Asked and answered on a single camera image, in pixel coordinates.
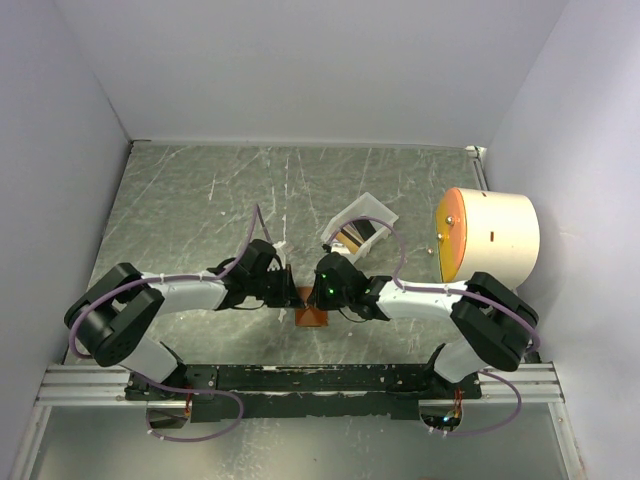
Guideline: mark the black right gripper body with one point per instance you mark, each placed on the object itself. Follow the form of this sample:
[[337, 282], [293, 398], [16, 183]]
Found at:
[[331, 299]]

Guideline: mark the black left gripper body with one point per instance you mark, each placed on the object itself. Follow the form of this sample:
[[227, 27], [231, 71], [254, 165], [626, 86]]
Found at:
[[273, 286]]

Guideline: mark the brown leather card holder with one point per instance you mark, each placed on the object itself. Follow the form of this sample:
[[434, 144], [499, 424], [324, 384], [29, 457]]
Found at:
[[309, 316]]

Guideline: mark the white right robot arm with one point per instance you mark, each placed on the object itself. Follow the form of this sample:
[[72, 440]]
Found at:
[[497, 328]]

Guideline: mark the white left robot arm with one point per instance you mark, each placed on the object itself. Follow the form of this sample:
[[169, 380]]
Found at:
[[112, 318]]

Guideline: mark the white plastic card bin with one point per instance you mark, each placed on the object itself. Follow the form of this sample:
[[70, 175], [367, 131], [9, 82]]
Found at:
[[366, 206]]

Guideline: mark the white cylinder with orange lid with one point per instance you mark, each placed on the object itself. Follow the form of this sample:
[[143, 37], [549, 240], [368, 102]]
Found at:
[[484, 231]]

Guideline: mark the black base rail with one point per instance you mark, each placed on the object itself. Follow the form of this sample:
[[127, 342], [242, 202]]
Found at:
[[331, 390]]

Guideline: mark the aluminium extrusion rail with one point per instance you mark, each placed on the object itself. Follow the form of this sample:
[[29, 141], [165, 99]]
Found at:
[[84, 385]]

